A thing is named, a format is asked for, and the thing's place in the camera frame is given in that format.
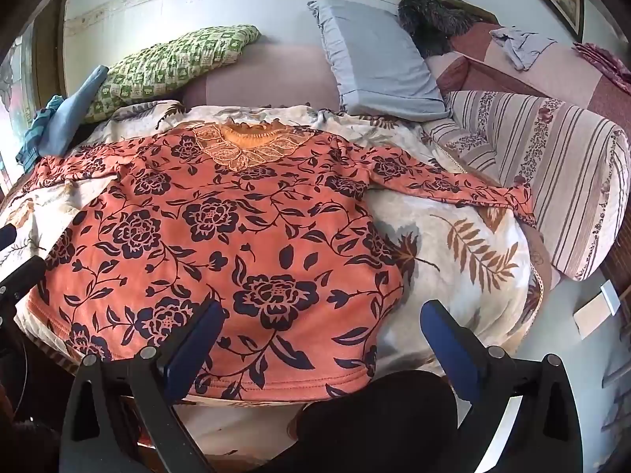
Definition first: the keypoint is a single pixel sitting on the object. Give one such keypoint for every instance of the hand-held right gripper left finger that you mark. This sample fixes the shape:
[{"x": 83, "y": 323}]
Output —
[{"x": 197, "y": 345}]

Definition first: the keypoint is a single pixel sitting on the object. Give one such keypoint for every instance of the blue cloth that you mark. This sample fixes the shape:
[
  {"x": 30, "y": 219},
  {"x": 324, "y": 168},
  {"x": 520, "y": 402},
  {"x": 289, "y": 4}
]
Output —
[{"x": 64, "y": 123}]

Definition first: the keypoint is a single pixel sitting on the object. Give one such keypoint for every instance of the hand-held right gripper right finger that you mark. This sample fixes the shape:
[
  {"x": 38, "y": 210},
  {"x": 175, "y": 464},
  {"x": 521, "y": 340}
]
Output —
[{"x": 453, "y": 350}]

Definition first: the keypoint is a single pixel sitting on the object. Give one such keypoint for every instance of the striped floral quilt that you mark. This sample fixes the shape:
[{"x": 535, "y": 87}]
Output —
[{"x": 552, "y": 167}]

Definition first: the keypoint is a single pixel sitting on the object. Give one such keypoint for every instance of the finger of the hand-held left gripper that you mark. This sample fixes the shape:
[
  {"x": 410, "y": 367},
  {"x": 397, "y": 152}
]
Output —
[
  {"x": 6, "y": 235},
  {"x": 22, "y": 278}
]

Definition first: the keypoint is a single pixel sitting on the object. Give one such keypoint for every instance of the teal plaid cloth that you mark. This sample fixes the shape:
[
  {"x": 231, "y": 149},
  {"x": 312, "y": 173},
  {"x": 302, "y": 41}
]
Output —
[{"x": 37, "y": 128}]

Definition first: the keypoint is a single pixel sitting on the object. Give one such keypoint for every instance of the maroon patterned cloth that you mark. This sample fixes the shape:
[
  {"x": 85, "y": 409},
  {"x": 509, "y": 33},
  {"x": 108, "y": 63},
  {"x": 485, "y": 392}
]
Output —
[{"x": 606, "y": 64}]

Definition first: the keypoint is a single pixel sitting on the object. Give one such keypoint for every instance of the leaf print blanket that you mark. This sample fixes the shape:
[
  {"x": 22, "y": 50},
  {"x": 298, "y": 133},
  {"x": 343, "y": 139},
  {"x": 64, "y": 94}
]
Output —
[{"x": 453, "y": 256}]

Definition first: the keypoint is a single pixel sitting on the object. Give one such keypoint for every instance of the green checked pillow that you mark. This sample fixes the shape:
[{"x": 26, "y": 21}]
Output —
[{"x": 167, "y": 64}]

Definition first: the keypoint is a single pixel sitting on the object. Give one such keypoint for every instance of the grey-blue pillow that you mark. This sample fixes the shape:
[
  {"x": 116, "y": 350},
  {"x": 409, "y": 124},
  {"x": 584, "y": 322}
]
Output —
[{"x": 379, "y": 59}]

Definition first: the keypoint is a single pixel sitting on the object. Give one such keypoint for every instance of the pink bed sheet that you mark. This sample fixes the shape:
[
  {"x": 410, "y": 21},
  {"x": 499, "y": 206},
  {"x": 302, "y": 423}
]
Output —
[{"x": 276, "y": 74}]

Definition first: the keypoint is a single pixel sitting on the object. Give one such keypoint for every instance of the orange floral shirt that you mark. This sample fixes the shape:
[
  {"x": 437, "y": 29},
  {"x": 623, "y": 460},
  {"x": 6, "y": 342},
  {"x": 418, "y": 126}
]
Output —
[{"x": 222, "y": 217}]

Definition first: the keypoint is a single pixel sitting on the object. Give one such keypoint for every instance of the grey garment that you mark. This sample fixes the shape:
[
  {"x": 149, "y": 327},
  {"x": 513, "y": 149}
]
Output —
[{"x": 522, "y": 47}]

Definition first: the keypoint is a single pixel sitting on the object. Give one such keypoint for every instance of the pink striped sofa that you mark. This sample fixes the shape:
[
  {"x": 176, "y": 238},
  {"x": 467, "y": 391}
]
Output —
[{"x": 567, "y": 79}]

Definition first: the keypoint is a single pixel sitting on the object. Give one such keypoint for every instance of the white box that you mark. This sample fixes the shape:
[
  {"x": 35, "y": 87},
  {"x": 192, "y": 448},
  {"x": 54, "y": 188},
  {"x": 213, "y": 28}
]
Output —
[{"x": 594, "y": 313}]

